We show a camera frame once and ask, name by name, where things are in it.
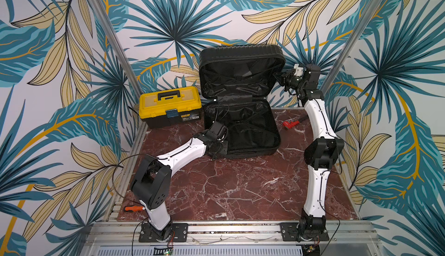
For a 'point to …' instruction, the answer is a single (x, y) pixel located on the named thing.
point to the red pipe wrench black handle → (287, 124)
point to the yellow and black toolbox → (163, 108)
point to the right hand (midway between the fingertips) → (274, 71)
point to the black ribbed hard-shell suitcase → (237, 81)
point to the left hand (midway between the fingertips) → (224, 150)
